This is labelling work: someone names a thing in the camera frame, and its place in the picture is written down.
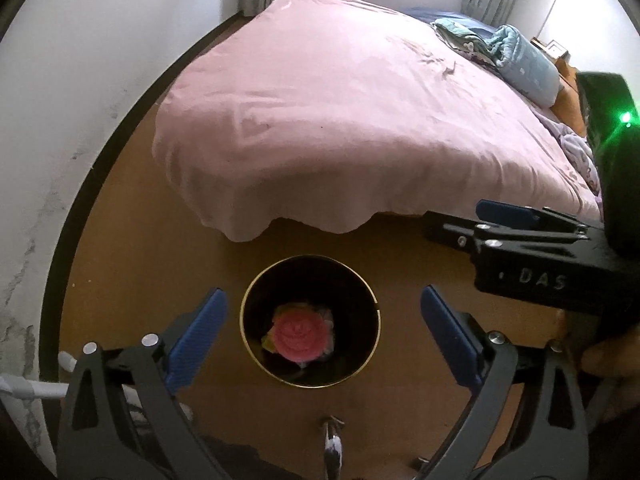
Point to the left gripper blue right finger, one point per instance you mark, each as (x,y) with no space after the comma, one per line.
(455,338)

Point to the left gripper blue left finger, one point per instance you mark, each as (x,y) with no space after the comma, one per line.
(189,339)

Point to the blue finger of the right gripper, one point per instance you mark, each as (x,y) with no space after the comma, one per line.
(450,232)
(527,218)

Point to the red round plastic lid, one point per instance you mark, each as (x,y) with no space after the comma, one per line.
(302,334)

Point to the black gold-rimmed trash bin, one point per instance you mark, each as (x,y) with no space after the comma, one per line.
(325,284)

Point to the small trash on floor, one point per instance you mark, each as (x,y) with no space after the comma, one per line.
(332,454)

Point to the person's right hand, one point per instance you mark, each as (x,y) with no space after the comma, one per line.
(615,359)

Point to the wooden bedside table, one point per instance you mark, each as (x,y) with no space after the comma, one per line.
(566,108)

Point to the light blue pillow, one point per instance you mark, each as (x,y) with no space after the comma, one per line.
(524,66)

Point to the right phone with green light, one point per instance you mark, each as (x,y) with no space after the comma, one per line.
(612,121)

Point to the teal patterned blanket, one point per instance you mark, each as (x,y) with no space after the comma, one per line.
(471,43)

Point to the pink bed blanket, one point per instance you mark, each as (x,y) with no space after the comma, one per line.
(328,112)

